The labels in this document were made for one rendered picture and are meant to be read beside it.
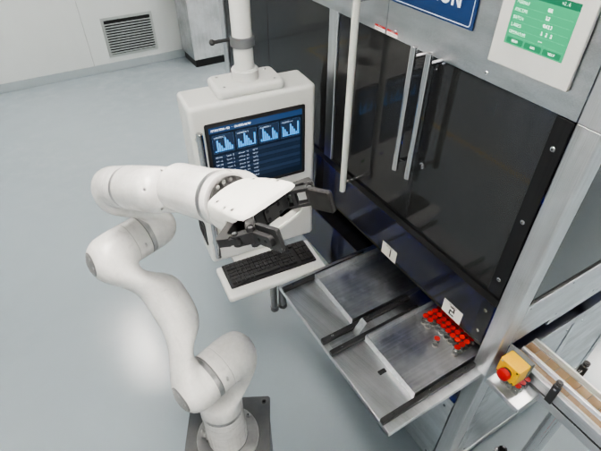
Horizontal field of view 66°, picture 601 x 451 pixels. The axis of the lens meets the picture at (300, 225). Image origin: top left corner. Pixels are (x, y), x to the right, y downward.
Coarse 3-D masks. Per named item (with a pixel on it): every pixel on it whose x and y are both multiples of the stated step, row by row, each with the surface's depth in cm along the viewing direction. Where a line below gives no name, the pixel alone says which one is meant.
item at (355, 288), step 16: (368, 256) 198; (384, 256) 198; (320, 272) 187; (336, 272) 191; (352, 272) 191; (368, 272) 191; (384, 272) 191; (400, 272) 191; (336, 288) 185; (352, 288) 185; (368, 288) 185; (384, 288) 185; (400, 288) 185; (416, 288) 182; (336, 304) 177; (352, 304) 178; (368, 304) 178; (384, 304) 175; (352, 320) 170
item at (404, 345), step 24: (408, 312) 171; (384, 336) 167; (408, 336) 167; (432, 336) 167; (384, 360) 158; (408, 360) 160; (432, 360) 160; (456, 360) 160; (408, 384) 149; (432, 384) 151
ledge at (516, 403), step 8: (496, 376) 155; (488, 384) 155; (496, 384) 153; (496, 392) 152; (504, 392) 151; (528, 392) 151; (536, 392) 151; (504, 400) 150; (512, 400) 149; (520, 400) 149; (528, 400) 149; (512, 408) 148; (520, 408) 147
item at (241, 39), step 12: (228, 0) 151; (240, 0) 149; (240, 12) 151; (240, 24) 154; (240, 36) 156; (252, 36) 159; (240, 48) 158; (252, 48) 162; (240, 60) 162; (252, 60) 164; (240, 72) 164; (252, 72) 164
